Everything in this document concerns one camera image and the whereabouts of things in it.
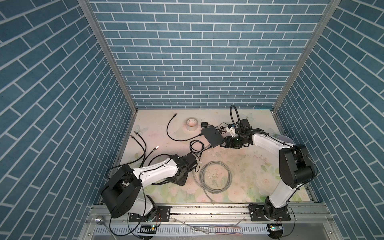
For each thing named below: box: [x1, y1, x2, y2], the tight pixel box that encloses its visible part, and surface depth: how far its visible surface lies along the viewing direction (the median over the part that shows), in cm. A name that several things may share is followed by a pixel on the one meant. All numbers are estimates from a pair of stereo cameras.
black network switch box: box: [201, 124, 224, 148], surface depth 107 cm
